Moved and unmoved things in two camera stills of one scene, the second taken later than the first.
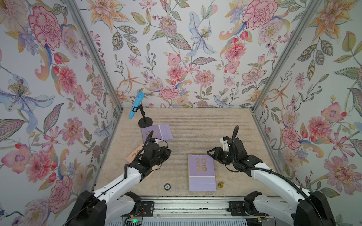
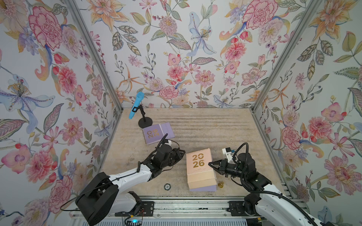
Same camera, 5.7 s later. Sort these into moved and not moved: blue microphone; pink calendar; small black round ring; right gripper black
Moved: right gripper black; pink calendar
Not moved: blue microphone; small black round ring
